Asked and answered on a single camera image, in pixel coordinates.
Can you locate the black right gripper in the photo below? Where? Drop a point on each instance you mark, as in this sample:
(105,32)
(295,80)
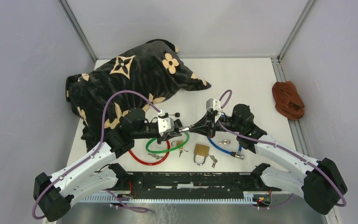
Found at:
(207,126)

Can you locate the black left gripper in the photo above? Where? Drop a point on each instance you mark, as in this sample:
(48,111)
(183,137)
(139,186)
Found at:
(169,135)

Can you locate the red cable lock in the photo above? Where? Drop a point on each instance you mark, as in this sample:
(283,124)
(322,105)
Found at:
(140,155)

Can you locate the small brass padlock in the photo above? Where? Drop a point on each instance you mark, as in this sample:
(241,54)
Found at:
(177,143)

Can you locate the black head padlock key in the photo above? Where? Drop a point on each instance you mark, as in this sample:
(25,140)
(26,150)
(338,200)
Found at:
(177,114)

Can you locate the green cable lock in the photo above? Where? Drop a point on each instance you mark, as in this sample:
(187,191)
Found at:
(166,150)

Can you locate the blue lock keys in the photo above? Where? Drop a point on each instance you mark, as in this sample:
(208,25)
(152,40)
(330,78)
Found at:
(225,142)

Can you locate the large brass padlock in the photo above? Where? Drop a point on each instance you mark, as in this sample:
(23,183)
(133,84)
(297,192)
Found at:
(200,151)

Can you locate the red lock keys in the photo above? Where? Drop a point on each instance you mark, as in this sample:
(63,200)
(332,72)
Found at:
(156,156)

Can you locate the large padlock keys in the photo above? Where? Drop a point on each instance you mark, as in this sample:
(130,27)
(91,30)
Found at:
(214,160)

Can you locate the blue cable lock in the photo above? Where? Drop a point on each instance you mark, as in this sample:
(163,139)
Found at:
(234,154)

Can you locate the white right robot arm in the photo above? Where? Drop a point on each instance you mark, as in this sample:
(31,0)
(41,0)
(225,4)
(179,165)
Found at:
(318,182)

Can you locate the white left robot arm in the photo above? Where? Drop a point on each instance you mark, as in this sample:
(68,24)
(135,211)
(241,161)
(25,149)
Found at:
(55,194)

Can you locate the black floral patterned cloth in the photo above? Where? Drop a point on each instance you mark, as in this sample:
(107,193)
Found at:
(150,73)

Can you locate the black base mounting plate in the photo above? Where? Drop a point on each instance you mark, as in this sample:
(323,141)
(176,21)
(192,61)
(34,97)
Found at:
(175,185)

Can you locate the brown crumpled cloth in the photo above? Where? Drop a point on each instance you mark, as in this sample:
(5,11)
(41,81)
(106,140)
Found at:
(287,100)

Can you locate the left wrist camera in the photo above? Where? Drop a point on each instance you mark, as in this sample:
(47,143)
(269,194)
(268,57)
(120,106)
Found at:
(165,123)

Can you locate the white toothed cable duct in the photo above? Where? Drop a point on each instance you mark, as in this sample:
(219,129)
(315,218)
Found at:
(105,197)

